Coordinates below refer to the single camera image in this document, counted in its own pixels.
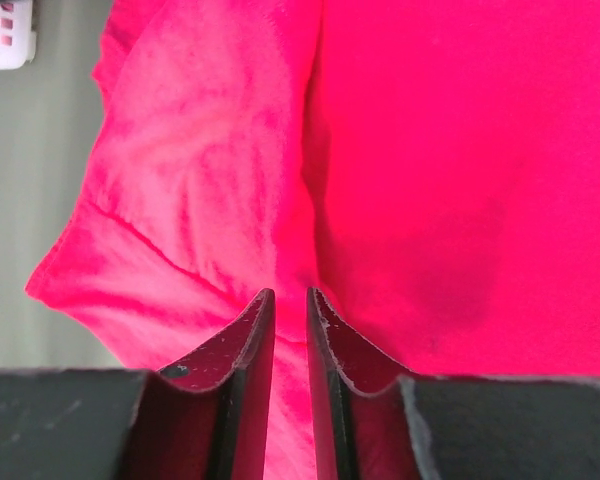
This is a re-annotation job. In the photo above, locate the white perforated plastic basket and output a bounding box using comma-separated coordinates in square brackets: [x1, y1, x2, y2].
[0, 0, 37, 71]

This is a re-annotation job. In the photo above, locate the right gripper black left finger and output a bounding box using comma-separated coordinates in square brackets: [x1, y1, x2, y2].
[0, 289, 275, 480]

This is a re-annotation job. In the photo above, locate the red t shirt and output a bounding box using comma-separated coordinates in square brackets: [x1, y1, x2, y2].
[26, 1, 600, 479]

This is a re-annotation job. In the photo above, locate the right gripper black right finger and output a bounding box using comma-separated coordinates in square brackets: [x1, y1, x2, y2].
[307, 288, 600, 479]

